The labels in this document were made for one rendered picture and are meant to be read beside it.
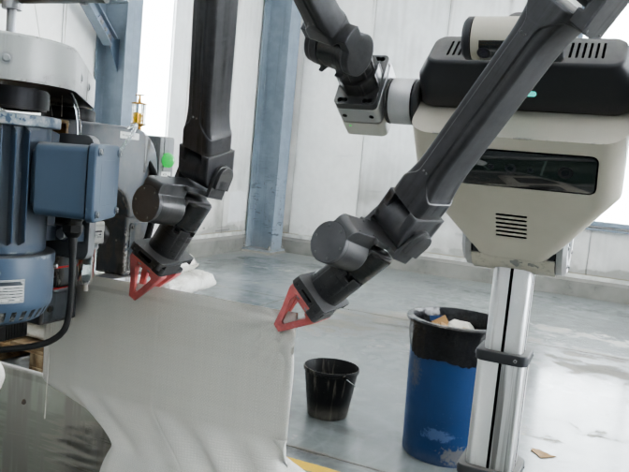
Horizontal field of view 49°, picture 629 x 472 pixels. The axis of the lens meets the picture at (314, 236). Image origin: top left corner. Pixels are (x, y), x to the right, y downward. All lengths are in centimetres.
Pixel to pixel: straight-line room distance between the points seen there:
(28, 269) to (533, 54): 63
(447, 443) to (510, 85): 259
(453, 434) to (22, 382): 201
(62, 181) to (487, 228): 87
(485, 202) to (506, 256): 14
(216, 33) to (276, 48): 895
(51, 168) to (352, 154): 882
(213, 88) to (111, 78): 620
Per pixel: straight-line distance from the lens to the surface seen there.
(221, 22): 103
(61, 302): 122
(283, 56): 991
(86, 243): 95
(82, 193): 84
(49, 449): 188
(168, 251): 114
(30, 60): 85
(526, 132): 129
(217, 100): 107
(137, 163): 133
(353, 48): 125
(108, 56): 731
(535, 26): 85
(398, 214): 95
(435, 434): 331
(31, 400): 188
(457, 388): 322
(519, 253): 146
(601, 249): 897
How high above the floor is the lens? 131
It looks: 6 degrees down
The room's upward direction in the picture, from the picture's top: 5 degrees clockwise
